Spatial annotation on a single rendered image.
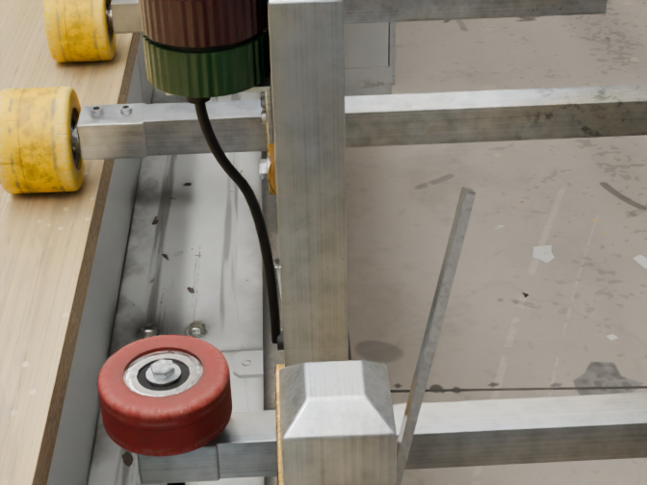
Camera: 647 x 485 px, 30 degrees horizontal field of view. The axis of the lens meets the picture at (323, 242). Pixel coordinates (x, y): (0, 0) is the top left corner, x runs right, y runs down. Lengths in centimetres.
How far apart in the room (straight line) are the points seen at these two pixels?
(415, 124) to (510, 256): 162
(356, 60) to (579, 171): 65
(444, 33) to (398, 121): 268
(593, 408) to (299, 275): 24
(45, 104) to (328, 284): 35
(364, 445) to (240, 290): 95
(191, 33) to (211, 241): 86
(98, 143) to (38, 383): 23
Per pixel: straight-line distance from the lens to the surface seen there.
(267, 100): 58
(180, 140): 92
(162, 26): 56
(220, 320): 127
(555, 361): 225
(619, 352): 229
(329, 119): 59
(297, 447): 37
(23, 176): 92
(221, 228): 143
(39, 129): 91
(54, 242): 89
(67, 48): 115
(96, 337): 118
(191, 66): 56
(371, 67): 311
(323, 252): 62
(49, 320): 81
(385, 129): 92
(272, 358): 108
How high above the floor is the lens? 136
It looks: 32 degrees down
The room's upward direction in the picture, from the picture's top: 1 degrees counter-clockwise
